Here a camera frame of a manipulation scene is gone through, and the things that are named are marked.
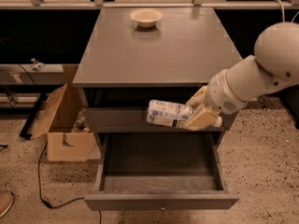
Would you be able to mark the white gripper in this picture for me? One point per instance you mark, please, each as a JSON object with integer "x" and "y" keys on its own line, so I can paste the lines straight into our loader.
{"x": 221, "y": 92}

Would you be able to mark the clear plastic water bottle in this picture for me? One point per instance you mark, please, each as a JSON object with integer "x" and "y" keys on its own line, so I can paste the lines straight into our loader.
{"x": 172, "y": 114}

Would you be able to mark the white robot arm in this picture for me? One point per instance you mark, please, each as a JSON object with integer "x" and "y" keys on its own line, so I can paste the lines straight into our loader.
{"x": 274, "y": 66}

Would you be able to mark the open grey lower drawer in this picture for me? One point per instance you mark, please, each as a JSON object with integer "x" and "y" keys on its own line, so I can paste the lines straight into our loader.
{"x": 160, "y": 171}

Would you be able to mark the grey drawer cabinet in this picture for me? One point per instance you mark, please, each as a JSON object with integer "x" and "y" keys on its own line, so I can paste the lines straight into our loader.
{"x": 144, "y": 166}

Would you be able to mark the closed grey upper drawer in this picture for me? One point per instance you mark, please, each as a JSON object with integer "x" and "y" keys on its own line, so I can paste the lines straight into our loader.
{"x": 123, "y": 120}

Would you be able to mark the beige bowl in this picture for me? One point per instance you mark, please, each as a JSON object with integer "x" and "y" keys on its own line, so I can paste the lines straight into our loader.
{"x": 146, "y": 17}

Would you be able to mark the open cardboard box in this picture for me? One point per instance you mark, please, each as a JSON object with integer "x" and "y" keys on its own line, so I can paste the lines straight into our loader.
{"x": 56, "y": 121}

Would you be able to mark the small clear object on shelf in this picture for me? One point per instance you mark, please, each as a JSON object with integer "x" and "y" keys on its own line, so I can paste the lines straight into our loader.
{"x": 36, "y": 65}

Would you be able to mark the black table leg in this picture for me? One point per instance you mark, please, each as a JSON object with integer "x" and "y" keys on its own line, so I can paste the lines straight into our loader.
{"x": 25, "y": 129}

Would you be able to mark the round object at floor edge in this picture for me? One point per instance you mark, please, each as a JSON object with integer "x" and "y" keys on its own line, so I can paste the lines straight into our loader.
{"x": 6, "y": 201}

